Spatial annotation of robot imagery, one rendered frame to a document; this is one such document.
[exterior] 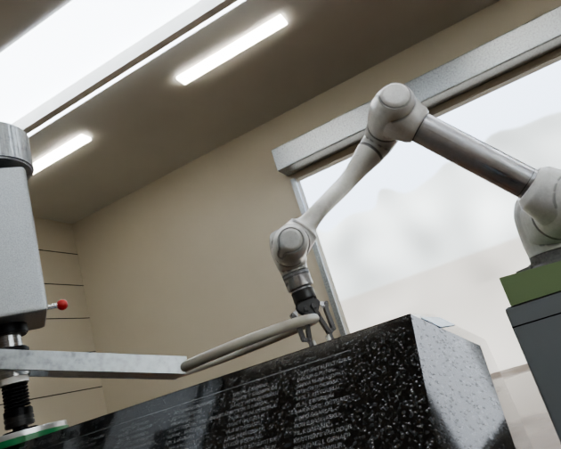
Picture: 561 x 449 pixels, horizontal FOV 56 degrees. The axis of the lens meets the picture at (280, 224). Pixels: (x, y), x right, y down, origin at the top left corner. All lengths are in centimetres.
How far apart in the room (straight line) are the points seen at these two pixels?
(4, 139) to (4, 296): 46
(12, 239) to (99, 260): 671
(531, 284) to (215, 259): 557
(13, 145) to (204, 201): 562
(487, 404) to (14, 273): 115
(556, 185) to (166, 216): 629
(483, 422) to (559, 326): 96
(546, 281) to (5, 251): 152
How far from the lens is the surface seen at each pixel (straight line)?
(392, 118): 170
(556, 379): 177
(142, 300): 765
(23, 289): 150
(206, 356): 148
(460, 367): 88
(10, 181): 161
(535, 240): 189
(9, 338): 155
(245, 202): 685
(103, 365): 152
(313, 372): 93
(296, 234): 153
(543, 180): 173
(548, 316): 175
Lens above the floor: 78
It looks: 16 degrees up
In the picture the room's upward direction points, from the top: 17 degrees counter-clockwise
